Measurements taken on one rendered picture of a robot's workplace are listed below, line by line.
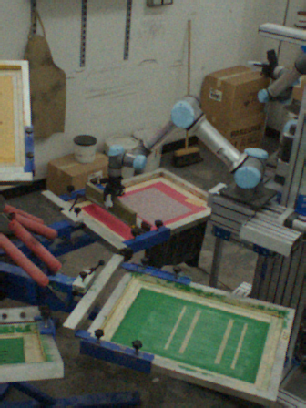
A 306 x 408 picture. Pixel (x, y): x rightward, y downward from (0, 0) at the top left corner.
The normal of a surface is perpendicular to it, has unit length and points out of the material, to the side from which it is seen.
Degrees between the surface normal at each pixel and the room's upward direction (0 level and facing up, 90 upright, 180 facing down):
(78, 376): 0
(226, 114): 90
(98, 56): 90
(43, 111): 90
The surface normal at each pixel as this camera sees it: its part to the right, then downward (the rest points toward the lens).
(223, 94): -0.70, 0.29
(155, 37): 0.66, 0.41
